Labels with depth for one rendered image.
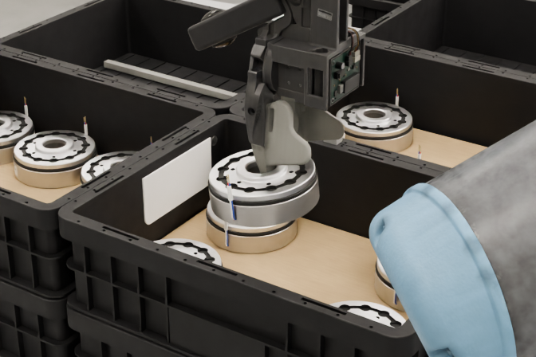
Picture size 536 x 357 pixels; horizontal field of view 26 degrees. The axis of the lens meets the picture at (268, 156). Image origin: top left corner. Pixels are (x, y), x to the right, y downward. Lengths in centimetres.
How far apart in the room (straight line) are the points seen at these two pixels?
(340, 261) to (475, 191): 69
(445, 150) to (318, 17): 55
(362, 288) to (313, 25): 33
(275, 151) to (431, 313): 51
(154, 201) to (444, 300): 74
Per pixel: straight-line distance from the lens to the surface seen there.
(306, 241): 132
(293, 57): 103
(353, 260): 128
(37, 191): 145
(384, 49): 158
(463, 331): 59
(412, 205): 61
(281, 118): 106
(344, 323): 101
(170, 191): 131
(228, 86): 172
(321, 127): 112
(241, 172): 108
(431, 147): 154
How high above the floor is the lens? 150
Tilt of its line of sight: 27 degrees down
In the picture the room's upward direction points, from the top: straight up
